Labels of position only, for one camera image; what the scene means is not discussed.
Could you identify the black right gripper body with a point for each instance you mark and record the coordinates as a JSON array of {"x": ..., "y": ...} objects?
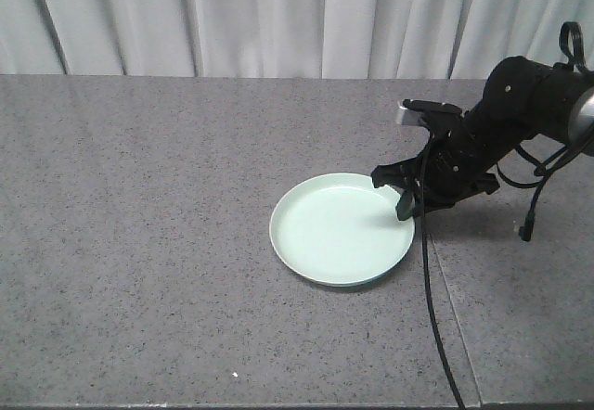
[{"x": 450, "y": 168}]

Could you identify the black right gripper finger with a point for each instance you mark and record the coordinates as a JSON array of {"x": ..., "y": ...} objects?
[
  {"x": 405, "y": 206},
  {"x": 399, "y": 175}
]

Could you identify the pale green round plate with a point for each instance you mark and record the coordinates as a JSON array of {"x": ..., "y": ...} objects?
[{"x": 338, "y": 230}]

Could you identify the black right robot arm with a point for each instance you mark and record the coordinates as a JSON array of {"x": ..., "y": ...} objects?
[{"x": 521, "y": 99}]

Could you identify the white pleated curtain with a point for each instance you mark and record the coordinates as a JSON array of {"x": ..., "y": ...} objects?
[{"x": 330, "y": 39}]

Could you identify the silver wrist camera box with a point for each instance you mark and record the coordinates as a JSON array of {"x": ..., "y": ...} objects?
[{"x": 411, "y": 112}]

